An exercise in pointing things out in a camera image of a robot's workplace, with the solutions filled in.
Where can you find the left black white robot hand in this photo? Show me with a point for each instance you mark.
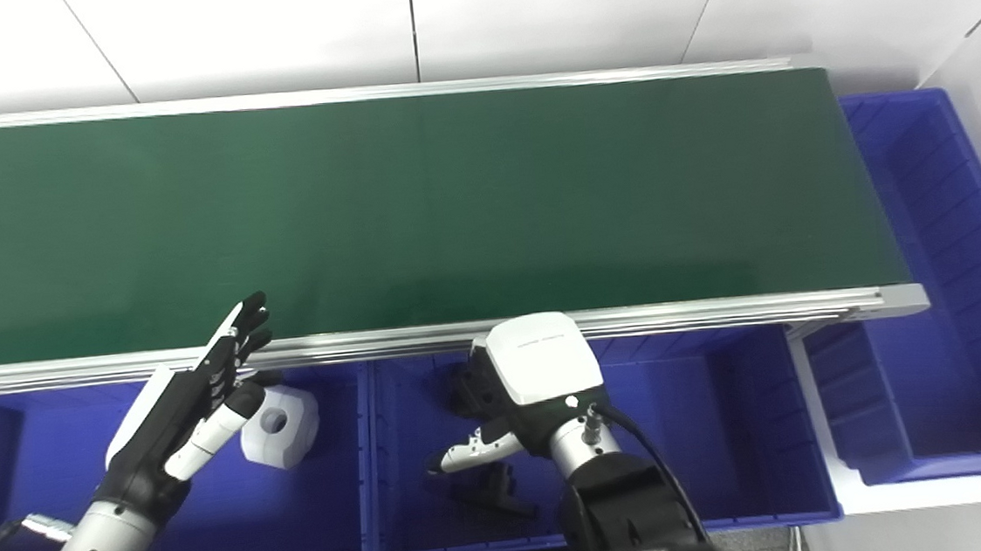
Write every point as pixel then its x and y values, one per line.
pixel 153 442

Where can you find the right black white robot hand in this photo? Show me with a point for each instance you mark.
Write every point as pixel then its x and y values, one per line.
pixel 542 368

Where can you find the black flanged machine part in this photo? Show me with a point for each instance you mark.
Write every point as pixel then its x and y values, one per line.
pixel 467 391

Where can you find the white block part with hole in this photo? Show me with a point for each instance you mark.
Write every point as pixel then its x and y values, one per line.
pixel 288 431

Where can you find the green conveyor belt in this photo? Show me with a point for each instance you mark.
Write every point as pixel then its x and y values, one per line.
pixel 678 318
pixel 450 208

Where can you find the blue bin with white part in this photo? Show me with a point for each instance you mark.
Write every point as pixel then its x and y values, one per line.
pixel 299 509

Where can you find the blue bin with black parts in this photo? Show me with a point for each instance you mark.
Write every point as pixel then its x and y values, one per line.
pixel 713 433

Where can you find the long empty blue bin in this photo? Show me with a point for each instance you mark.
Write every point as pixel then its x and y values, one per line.
pixel 963 273

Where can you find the black bracket part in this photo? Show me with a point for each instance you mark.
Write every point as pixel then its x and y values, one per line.
pixel 499 494

